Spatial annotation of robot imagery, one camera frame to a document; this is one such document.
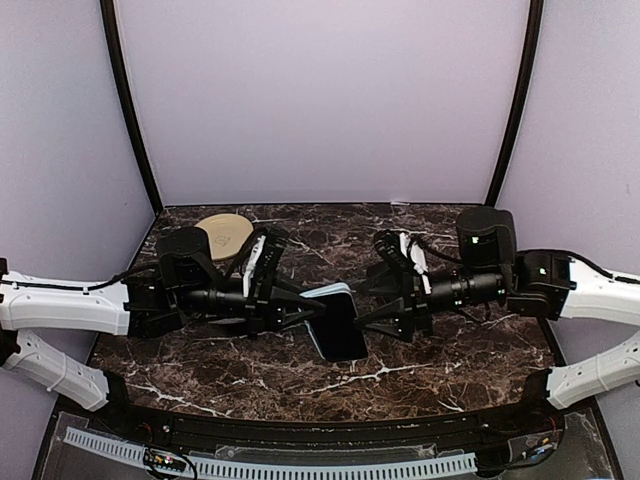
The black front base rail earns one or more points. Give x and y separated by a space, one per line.
477 429

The dark smartphone on table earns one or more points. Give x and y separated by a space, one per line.
380 280

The left black frame post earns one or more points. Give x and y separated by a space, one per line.
128 110

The right black frame post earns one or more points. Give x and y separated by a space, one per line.
520 94

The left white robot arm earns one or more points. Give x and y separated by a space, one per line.
148 301

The black frame post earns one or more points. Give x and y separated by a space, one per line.
128 110
520 94

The silver smartphone black screen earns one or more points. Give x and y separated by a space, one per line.
336 331

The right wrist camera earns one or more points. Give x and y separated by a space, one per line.
404 261

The white slotted cable duct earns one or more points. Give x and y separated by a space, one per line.
270 466

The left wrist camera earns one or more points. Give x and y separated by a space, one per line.
260 274

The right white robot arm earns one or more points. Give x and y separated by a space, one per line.
546 284

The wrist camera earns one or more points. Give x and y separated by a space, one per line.
404 261
260 274

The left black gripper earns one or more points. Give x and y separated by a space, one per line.
283 300

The light blue phone case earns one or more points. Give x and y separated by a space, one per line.
316 294

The small circuit board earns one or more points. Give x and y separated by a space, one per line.
163 461

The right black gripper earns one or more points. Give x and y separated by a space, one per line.
414 306

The beige round plate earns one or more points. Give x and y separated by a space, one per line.
226 234

